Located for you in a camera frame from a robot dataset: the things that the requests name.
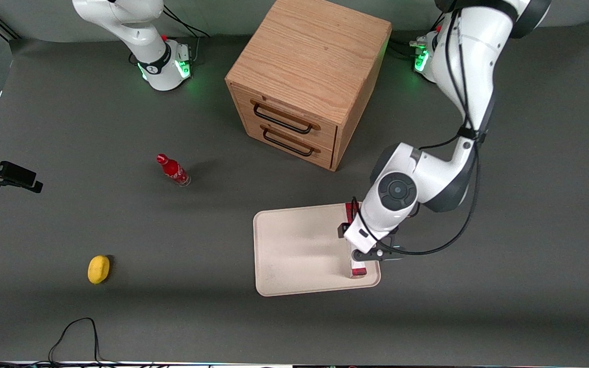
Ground red cola bottle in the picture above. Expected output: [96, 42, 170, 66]
[156, 153, 191, 188]

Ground wooden two-drawer cabinet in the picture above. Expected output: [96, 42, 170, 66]
[225, 0, 393, 172]

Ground black drawer handle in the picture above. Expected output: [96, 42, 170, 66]
[251, 99, 321, 135]
[261, 124, 321, 157]

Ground red cookie box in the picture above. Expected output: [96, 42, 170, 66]
[345, 202, 368, 279]

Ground black arm base cables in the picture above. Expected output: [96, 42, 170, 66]
[389, 12, 446, 58]
[162, 5, 211, 63]

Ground yellow lemon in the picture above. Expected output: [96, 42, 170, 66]
[87, 255, 111, 285]

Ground black camera clamp mount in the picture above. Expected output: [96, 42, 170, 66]
[0, 145, 44, 194]

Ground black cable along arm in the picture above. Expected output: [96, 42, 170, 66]
[351, 9, 482, 256]

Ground cream rectangular tray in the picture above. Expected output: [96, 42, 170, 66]
[253, 202, 381, 297]

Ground thin black looped table cable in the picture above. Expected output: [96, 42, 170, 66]
[0, 317, 121, 368]

